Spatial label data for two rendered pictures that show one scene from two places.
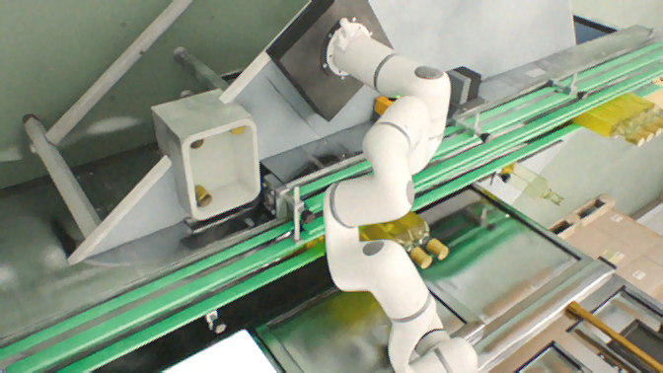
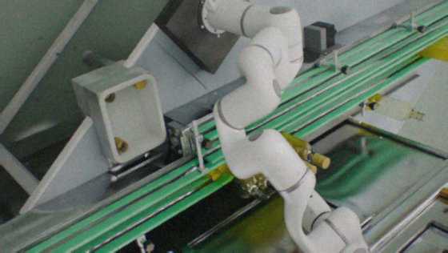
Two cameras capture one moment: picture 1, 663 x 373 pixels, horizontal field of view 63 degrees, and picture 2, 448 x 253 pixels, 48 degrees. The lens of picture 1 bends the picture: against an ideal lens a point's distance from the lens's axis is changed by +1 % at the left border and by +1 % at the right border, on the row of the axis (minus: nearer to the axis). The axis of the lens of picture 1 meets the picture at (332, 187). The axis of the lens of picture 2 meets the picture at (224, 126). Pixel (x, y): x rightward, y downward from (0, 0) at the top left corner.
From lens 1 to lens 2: 0.29 m
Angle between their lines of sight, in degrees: 8
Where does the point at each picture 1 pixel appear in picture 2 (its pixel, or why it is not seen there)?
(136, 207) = (69, 160)
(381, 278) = (266, 155)
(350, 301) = (256, 218)
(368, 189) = (244, 91)
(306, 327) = (222, 242)
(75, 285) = (29, 226)
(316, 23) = not seen: outside the picture
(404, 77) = (262, 17)
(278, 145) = (176, 100)
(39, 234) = not seen: outside the picture
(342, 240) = (233, 138)
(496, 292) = (379, 194)
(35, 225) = not seen: outside the picture
